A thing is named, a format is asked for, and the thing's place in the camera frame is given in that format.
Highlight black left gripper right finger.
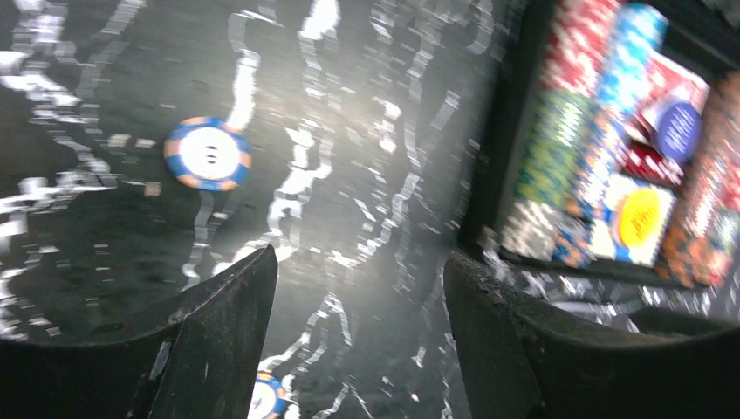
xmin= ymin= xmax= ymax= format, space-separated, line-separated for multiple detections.
xmin=443 ymin=252 xmax=739 ymax=418

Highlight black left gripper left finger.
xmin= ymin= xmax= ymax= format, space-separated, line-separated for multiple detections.
xmin=1 ymin=246 xmax=278 ymax=418

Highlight yellow big blind button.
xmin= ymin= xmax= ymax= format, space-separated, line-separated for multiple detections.
xmin=614 ymin=188 xmax=661 ymax=248

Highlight blue ten chip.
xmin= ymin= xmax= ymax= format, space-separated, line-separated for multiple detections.
xmin=163 ymin=116 xmax=252 ymax=192
xmin=247 ymin=372 xmax=288 ymax=419

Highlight blue small blind button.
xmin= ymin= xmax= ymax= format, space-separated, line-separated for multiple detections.
xmin=654 ymin=101 xmax=702 ymax=165

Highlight black poker set case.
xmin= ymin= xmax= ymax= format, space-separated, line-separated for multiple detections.
xmin=486 ymin=1 xmax=739 ymax=287

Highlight blue playing card deck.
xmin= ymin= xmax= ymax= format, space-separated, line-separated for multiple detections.
xmin=590 ymin=174 xmax=676 ymax=268

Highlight brown orange chip row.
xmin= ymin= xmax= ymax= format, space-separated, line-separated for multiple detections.
xmin=655 ymin=72 xmax=739 ymax=287

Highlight red green chip row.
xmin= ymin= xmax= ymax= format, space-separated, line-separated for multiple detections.
xmin=501 ymin=1 xmax=622 ymax=261

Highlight red dice row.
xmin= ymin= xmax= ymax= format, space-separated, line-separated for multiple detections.
xmin=618 ymin=141 xmax=683 ymax=188

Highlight red playing card deck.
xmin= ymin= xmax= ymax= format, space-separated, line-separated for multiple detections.
xmin=627 ymin=52 xmax=709 ymax=150

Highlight light blue orange chip row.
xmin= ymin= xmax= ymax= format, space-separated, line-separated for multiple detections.
xmin=553 ymin=3 xmax=668 ymax=268

